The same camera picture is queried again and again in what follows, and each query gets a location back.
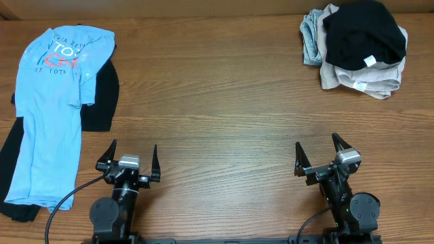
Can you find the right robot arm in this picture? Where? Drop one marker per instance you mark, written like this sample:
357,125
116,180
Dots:
355,215

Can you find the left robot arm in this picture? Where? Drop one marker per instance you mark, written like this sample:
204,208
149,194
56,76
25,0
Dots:
112,217

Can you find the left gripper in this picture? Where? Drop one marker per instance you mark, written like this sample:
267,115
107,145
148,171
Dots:
127,173

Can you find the black folded garment on pile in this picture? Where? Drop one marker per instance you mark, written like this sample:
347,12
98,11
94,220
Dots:
359,30

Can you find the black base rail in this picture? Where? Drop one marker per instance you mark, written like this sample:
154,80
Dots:
230,241

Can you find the grey-blue folded garment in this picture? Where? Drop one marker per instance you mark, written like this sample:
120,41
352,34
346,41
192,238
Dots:
308,29

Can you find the beige folded garment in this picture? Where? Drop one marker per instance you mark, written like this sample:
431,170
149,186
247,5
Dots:
377,80

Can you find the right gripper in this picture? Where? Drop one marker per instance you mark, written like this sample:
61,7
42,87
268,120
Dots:
304,167

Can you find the light blue printed t-shirt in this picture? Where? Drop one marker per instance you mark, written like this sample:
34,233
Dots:
56,77

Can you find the black garment on table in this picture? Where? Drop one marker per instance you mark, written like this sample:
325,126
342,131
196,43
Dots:
95,118

